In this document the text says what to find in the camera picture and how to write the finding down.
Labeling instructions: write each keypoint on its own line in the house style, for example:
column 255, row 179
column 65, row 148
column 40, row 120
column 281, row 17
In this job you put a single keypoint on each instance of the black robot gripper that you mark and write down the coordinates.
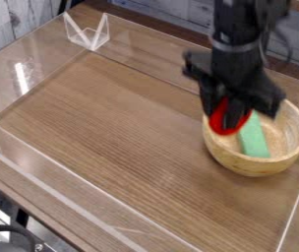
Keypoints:
column 234, row 74

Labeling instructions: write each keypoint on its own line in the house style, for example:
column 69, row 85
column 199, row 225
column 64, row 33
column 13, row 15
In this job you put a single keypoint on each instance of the black table leg frame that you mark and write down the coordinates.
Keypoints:
column 18, row 219

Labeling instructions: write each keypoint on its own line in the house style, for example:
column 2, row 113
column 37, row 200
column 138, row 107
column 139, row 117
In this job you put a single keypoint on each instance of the wooden bowl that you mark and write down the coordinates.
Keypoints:
column 282, row 138

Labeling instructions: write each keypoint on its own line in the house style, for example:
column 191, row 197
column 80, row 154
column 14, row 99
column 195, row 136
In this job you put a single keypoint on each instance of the clear acrylic tray barrier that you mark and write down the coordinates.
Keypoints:
column 107, row 156

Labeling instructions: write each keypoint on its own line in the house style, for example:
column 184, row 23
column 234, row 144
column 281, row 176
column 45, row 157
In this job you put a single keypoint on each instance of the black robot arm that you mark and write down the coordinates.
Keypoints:
column 245, row 22

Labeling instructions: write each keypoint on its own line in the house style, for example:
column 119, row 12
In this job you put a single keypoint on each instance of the green rectangular block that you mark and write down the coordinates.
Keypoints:
column 253, row 140

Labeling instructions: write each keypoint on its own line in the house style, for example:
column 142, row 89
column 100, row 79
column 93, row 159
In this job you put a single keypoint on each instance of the red plush strawberry toy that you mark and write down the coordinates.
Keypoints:
column 228, row 116

